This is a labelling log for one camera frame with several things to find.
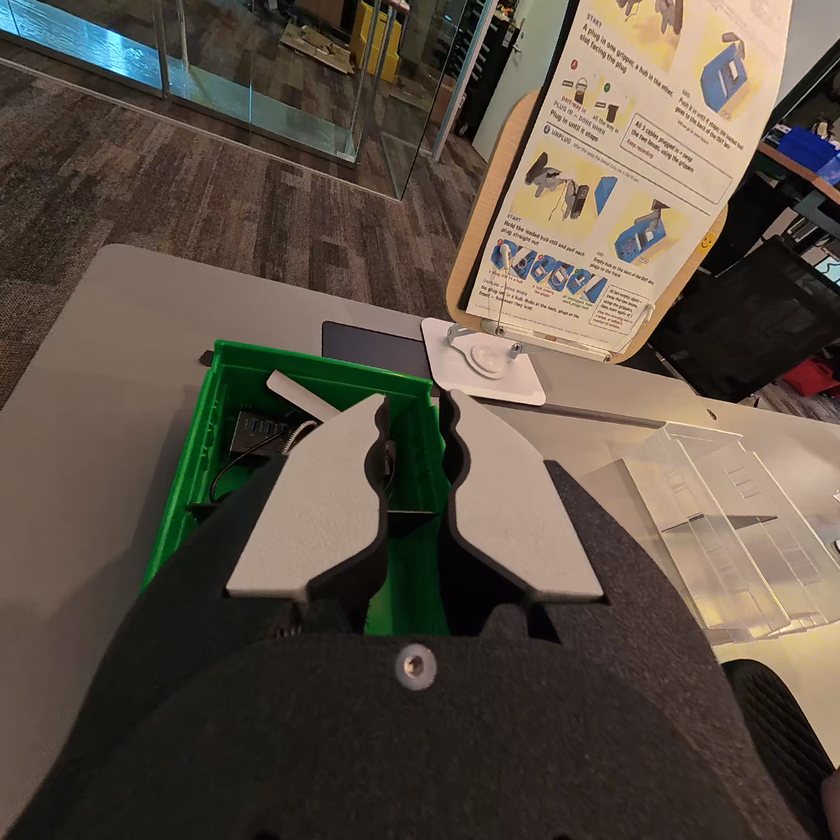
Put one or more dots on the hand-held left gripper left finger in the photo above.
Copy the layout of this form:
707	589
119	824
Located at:
315	518

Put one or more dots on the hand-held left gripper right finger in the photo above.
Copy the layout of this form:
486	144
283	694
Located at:
512	512

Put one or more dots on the dark grey usb hub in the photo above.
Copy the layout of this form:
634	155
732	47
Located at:
253	439

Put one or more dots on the green plastic bin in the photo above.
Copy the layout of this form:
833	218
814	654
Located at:
197	453

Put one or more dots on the black table pad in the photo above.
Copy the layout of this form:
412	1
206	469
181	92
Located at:
367	351

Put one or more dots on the clear acrylic stand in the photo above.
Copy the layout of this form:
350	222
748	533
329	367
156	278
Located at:
722	525

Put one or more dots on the black mesh chair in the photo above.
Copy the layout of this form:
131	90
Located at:
754	315

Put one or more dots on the red bag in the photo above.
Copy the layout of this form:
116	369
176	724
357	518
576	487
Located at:
817	377

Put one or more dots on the black round mat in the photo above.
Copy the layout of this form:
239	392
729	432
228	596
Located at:
781	735

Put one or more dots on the printed instruction sheet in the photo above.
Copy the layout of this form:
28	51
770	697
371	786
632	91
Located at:
623	164

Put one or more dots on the black storage rack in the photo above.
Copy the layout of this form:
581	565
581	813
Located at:
489	79

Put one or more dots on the blue storage bin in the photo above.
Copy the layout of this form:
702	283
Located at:
807	148

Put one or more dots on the flattened cardboard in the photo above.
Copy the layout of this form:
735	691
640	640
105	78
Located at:
315	43

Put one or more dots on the yellow plastic bins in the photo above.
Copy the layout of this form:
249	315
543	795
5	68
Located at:
374	39

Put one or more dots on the glass partition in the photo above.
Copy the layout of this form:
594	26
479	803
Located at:
98	59

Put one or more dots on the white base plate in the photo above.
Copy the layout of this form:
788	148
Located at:
459	380

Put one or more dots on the wooden desk with dark frame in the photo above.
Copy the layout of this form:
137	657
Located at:
787	164

